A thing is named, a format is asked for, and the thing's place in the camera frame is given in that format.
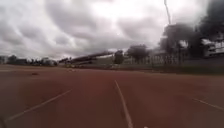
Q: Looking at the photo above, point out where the row of distant trees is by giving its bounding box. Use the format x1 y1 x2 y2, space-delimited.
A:
0 54 58 67

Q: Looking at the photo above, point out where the grandstand with slanted roof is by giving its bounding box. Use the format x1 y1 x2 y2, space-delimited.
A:
57 50 116 68

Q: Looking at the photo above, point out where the tall floodlight pole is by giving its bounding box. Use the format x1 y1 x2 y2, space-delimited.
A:
163 0 172 26

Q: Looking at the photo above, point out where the pale building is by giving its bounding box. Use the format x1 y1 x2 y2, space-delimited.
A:
201 37 224 60

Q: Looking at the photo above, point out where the grassy bank beside track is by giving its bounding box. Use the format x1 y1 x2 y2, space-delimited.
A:
66 61 224 75

